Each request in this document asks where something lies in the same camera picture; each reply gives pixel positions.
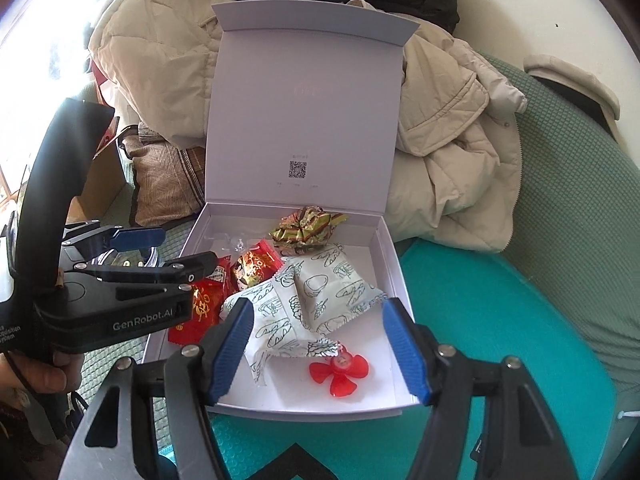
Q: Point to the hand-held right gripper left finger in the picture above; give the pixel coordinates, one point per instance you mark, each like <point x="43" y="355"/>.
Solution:
<point x="230" y="350"/>

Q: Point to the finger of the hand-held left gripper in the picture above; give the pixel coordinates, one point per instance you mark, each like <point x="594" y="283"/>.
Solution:
<point x="195" y="267"/>
<point x="142" y="237"/>

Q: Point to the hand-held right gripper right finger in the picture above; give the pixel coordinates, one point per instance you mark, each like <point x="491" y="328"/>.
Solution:
<point x="405" y="350"/>

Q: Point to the red ketchup sachet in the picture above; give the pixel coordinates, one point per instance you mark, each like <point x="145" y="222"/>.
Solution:
<point x="220" y="275"/>

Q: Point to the red gold snack packet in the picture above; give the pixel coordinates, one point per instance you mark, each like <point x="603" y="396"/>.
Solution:
<point x="200" y="310"/>

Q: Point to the white patterned snack packet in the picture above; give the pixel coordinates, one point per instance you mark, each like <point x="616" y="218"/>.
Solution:
<point x="340" y="290"/>
<point x="275" y="320"/>

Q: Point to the red cartoon snack packet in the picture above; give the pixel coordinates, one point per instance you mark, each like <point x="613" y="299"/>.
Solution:
<point x="255" y="267"/>

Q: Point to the brown gold cereal packet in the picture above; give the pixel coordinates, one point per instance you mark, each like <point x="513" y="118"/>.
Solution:
<point x="307" y="227"/>

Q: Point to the white gift box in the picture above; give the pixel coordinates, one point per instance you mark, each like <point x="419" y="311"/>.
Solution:
<point x="310" y="120"/>

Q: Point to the person's left hand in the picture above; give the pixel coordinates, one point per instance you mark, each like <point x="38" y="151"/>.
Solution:
<point x="35" y="375"/>

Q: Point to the clear plastic jar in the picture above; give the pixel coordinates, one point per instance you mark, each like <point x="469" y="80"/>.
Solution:
<point x="150" y="256"/>

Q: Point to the small brown cardboard box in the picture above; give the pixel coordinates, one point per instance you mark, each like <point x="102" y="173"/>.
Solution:
<point x="100" y="205"/>

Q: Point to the brown striped cushion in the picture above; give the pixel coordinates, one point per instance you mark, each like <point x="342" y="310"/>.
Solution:
<point x="165" y="180"/>

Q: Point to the beige padded jacket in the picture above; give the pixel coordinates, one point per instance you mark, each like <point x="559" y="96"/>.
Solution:
<point x="450" y="160"/>

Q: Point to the green textured sofa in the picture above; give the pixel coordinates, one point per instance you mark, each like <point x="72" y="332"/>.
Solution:
<point x="575" y="185"/>

